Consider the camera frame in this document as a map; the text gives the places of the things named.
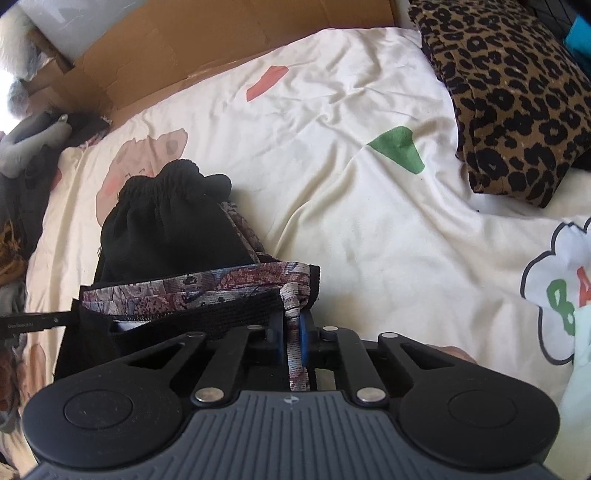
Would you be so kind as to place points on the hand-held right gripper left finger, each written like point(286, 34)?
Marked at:
point(276, 341)

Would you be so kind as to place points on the black shorts with patterned trim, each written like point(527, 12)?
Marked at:
point(161, 230)

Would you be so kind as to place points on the grey garment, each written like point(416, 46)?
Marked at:
point(9, 300)

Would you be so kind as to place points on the pale green cloth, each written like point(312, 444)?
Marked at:
point(579, 397)

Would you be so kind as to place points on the leopard print cloth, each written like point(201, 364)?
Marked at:
point(512, 92)

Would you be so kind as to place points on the teal printed blanket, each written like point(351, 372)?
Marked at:
point(581, 41)

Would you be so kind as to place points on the cream bear print blanket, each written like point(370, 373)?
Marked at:
point(369, 221)

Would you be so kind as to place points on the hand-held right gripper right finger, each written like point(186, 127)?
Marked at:
point(305, 341)

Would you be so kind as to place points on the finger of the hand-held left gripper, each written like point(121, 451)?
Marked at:
point(37, 324)

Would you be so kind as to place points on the brown garment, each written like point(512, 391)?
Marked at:
point(9, 254)

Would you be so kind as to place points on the black garment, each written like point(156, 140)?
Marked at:
point(39, 198)

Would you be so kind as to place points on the dark flat cloth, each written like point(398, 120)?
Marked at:
point(87, 125)

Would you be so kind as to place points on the grey neck pillow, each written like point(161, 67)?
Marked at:
point(27, 143)

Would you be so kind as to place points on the white fluffy pillow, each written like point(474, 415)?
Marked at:
point(14, 32)

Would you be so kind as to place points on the brown cardboard sheet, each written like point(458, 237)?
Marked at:
point(184, 50)

